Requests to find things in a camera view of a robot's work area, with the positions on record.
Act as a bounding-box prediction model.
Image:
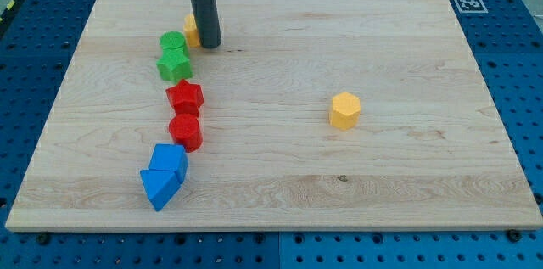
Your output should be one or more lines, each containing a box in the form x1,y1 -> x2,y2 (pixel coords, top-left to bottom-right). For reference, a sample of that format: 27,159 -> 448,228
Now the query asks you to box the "yellow hexagon block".
329,92 -> 361,130

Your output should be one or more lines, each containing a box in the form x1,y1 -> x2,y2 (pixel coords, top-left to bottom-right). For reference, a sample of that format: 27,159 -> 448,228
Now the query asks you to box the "yellow heart block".
183,14 -> 201,48

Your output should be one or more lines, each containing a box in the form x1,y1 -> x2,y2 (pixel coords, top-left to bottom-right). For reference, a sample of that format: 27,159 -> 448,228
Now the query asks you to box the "wooden board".
6,0 -> 542,233

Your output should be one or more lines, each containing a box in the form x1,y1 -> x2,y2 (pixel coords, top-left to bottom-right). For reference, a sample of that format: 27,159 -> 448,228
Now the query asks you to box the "red star block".
165,80 -> 204,117

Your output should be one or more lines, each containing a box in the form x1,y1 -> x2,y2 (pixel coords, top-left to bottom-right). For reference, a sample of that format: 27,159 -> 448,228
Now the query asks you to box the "red cylinder block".
168,114 -> 203,153

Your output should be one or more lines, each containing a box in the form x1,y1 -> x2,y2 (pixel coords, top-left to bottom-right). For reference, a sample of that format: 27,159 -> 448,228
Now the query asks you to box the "green star block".
156,51 -> 193,84

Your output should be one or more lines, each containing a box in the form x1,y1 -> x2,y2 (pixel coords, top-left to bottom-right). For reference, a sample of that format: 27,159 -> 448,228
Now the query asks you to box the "blue cube block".
148,143 -> 188,183

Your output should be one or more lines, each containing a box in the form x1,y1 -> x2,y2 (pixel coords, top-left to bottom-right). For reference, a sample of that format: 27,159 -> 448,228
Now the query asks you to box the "green cylinder block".
159,31 -> 189,57

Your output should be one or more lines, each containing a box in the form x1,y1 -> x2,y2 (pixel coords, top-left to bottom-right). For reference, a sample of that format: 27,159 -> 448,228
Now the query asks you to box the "blue triangle block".
140,170 -> 181,211

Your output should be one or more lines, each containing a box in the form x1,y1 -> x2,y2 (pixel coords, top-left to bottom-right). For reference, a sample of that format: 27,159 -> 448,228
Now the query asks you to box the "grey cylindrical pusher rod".
191,0 -> 221,49

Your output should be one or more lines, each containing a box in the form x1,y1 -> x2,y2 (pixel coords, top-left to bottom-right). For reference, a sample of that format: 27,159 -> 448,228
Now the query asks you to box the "white fiducial marker tag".
453,0 -> 488,14

